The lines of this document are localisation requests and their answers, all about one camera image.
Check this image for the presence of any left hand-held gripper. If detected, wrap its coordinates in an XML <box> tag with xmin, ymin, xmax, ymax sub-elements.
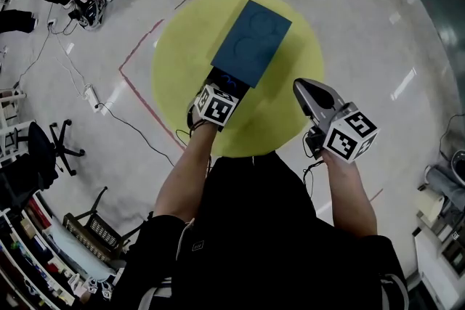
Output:
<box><xmin>193</xmin><ymin>82</ymin><xmax>240</xmax><ymax>129</ymax></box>

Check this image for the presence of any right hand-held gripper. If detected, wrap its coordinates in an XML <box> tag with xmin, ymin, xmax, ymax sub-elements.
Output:
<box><xmin>293</xmin><ymin>78</ymin><xmax>381</xmax><ymax>164</ymax></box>

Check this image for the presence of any dark blue rectangular box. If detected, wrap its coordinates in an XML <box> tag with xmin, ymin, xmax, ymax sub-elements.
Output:
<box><xmin>203</xmin><ymin>0</ymin><xmax>294</xmax><ymax>96</ymax></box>

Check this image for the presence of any person's left forearm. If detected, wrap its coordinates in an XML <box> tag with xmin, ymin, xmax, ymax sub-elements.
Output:
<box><xmin>154</xmin><ymin>121</ymin><xmax>223</xmax><ymax>223</ymax></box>

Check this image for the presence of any person's right forearm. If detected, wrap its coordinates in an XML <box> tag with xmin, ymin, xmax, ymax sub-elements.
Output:
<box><xmin>321</xmin><ymin>150</ymin><xmax>379</xmax><ymax>240</ymax></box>

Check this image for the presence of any white storage shelf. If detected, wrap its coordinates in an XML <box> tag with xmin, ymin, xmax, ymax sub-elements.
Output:
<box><xmin>0</xmin><ymin>192</ymin><xmax>92</xmax><ymax>310</ymax></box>

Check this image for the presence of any round yellow-clothed table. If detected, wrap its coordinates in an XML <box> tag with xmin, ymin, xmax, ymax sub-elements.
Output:
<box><xmin>150</xmin><ymin>0</ymin><xmax>326</xmax><ymax>158</ymax></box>

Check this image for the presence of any white power strip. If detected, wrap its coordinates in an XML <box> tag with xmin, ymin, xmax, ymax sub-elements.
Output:
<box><xmin>83</xmin><ymin>83</ymin><xmax>101</xmax><ymax>113</ymax></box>

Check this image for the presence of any person's black shirt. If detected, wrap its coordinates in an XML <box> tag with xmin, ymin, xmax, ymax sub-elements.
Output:
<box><xmin>116</xmin><ymin>151</ymin><xmax>411</xmax><ymax>310</ymax></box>

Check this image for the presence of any white floor fan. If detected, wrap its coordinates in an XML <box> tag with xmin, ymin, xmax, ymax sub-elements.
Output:
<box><xmin>450</xmin><ymin>150</ymin><xmax>465</xmax><ymax>188</ymax></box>

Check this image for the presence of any black office chair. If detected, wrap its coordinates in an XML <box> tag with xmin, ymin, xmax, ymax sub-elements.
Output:
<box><xmin>0</xmin><ymin>118</ymin><xmax>86</xmax><ymax>195</ymax></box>

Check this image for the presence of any white table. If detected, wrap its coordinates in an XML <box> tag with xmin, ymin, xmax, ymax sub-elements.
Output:
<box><xmin>0</xmin><ymin>88</ymin><xmax>28</xmax><ymax>166</ymax></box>

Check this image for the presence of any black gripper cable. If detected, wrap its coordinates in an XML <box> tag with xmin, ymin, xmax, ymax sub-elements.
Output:
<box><xmin>301</xmin><ymin>158</ymin><xmax>327</xmax><ymax>200</ymax></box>
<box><xmin>175</xmin><ymin>119</ymin><xmax>212</xmax><ymax>179</ymax></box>

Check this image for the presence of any black power cable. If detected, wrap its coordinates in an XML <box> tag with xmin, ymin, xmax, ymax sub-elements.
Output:
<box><xmin>96</xmin><ymin>101</ymin><xmax>176</xmax><ymax>167</ymax></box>

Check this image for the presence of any black bag with cables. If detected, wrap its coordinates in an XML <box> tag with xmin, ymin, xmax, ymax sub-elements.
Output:
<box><xmin>74</xmin><ymin>0</ymin><xmax>109</xmax><ymax>30</ymax></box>

